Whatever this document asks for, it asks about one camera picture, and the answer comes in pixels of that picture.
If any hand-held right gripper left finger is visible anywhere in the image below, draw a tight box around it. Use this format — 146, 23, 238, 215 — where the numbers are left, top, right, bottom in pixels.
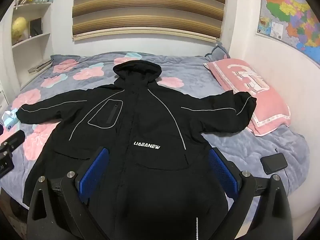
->
26, 147, 109, 240

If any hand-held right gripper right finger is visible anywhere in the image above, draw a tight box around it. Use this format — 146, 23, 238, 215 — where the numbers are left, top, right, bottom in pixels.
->
208, 147, 293, 240

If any black hooded jacket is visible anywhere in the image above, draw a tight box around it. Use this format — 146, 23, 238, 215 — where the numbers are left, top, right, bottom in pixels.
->
15, 60, 258, 240

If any light blue white packet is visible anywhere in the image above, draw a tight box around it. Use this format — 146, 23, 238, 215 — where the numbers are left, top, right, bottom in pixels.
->
1, 108, 21, 131

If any black power bank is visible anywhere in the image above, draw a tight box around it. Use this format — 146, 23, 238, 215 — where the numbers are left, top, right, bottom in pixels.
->
260, 152, 288, 175

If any pink printed pillow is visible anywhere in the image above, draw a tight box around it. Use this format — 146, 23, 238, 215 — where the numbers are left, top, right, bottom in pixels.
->
203, 58, 292, 137

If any stack of flat books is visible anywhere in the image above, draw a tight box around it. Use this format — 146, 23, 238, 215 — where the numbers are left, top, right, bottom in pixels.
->
27, 59, 53, 74

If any grey floral blanket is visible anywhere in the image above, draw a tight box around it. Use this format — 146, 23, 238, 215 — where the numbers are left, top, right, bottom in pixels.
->
0, 51, 310, 220

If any white bookshelf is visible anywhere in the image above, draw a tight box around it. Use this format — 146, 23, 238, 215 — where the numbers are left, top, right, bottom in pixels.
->
0, 1, 53, 105

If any grey pillow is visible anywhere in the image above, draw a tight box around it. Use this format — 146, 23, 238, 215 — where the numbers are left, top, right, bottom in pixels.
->
204, 42, 231, 62

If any yellow plush toy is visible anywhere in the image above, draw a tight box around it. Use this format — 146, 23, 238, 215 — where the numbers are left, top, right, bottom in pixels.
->
11, 17, 28, 44

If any brown striped window blind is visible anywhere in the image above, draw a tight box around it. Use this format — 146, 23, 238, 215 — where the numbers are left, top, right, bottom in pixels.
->
72, 0, 228, 42

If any black cable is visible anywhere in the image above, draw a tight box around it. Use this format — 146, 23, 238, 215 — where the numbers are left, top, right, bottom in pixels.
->
283, 169, 292, 198

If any dark picture frame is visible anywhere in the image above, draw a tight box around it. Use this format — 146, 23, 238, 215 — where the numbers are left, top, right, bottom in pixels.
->
29, 17, 43, 38

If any colourful wall map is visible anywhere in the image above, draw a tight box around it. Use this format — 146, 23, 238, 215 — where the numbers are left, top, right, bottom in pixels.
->
255, 0, 320, 67

